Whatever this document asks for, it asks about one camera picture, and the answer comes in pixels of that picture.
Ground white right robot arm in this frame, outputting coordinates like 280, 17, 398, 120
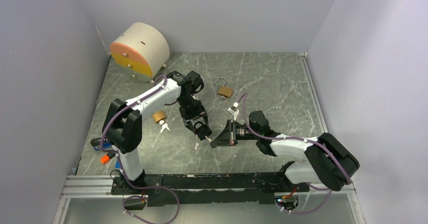
210, 110, 360, 191

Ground black padlock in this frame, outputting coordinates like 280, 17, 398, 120
194, 122, 212, 141

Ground large brass padlock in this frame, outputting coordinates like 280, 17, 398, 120
215, 77, 233, 99

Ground small brass padlock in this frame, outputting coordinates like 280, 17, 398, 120
152, 110, 167, 124

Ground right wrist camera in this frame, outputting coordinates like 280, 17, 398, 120
227, 102, 239, 121

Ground round cream drawer cabinet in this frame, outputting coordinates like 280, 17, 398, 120
110, 22, 170, 82

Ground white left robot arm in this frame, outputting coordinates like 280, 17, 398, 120
99, 71, 212, 194

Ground black base frame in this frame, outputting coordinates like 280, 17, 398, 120
111, 172, 309, 207

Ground orange black marker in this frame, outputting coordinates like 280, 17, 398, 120
100, 152, 116, 164

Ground blue usb stick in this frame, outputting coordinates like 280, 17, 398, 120
90, 138, 111, 151

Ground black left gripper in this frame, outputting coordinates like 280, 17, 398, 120
177, 95, 208, 134

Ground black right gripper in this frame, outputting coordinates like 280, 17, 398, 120
211, 119, 260, 146

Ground silver keys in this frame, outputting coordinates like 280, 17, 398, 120
221, 96, 229, 102

